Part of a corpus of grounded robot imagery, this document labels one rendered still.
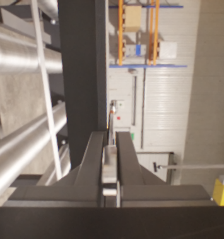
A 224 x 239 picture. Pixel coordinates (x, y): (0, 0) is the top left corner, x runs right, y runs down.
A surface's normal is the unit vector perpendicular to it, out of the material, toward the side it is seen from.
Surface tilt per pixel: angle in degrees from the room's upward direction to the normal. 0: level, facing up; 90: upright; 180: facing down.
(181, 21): 90
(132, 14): 90
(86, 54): 90
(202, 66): 90
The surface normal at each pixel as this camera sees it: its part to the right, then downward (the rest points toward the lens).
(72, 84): 0.00, 0.27
